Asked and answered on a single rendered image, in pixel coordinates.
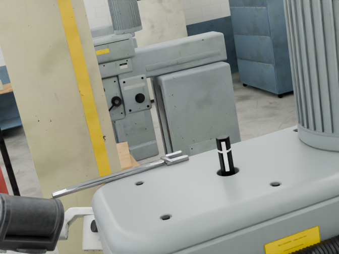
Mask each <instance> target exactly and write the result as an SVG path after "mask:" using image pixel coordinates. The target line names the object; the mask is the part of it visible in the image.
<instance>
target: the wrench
mask: <svg viewBox="0 0 339 254"><path fill-rule="evenodd" d="M182 155H183V154H182V151H177V152H174V153H171V154H167V155H166V156H162V157H160V159H158V160H155V161H152V162H149V163H145V164H142V165H139V166H135V167H132V168H129V169H126V170H122V171H119V172H116V173H112V174H109V175H106V176H103V177H99V178H96V179H93V180H89V181H86V182H83V183H80V184H76V185H73V186H70V187H66V188H63V189H60V190H56V191H53V192H51V195H52V198H53V199H56V198H59V197H62V196H66V195H69V194H72V193H75V192H79V191H82V190H84V189H88V188H91V187H94V186H97V185H101V184H104V183H107V182H110V181H114V180H117V179H120V178H123V177H127V176H130V175H133V174H136V173H140V172H143V171H146V170H149V169H153V168H156V167H159V166H163V165H165V164H166V165H167V166H170V165H173V164H177V163H181V162H184V161H187V160H189V156H187V155H184V156H182Z"/></svg>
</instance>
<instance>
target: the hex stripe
mask: <svg viewBox="0 0 339 254"><path fill-rule="evenodd" d="M221 146H222V152H223V158H224V164H225V170H226V171H229V170H230V169H229V163H228V157H227V151H226V147H225V142H221Z"/></svg>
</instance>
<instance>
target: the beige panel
mask: <svg viewBox="0 0 339 254"><path fill-rule="evenodd" d="M0 46H1V50H2V53H3V57H4V60H5V64H6V67H7V71H8V74H9V78H10V81H11V85H12V89H13V92H14V96H15V100H16V103H17V107H18V110H19V114H20V117H21V121H22V125H23V128H24V132H25V135H26V139H27V142H28V146H29V149H30V153H31V156H32V160H33V164H34V167H35V171H36V174H37V178H38V181H39V185H40V188H41V192H42V195H43V198H45V199H50V198H52V195H51V192H53V191H57V190H60V189H63V188H66V187H70V186H73V185H76V184H80V183H83V182H86V181H89V180H93V179H96V178H99V177H103V176H106V175H109V174H112V173H116V172H119V171H122V167H121V162H120V158H119V154H118V149H117V145H116V140H115V136H114V132H113V128H112V124H111V119H110V115H109V110H108V106H107V102H106V97H105V93H104V88H103V84H102V80H101V75H100V71H99V66H98V62H97V58H96V53H95V49H94V44H93V40H92V36H91V31H90V27H89V22H88V18H87V14H86V9H85V5H84V0H0ZM102 185H104V184H101V185H97V186H94V187H91V188H88V189H84V190H81V191H79V192H75V193H72V194H69V195H66V196H62V197H59V198H57V199H59V200H60V201H61V202H62V204H63V206H64V211H66V210H68V209H69V208H73V207H92V203H91V202H92V198H93V195H94V194H95V192H96V191H97V189H99V188H100V187H101V186H102ZM82 239H83V218H77V219H76V220H75V221H74V222H73V223H72V224H71V225H70V227H69V233H68V239H67V240H58V242H57V244H56V245H57V248H58V251H59V254H103V251H83V250H82Z"/></svg>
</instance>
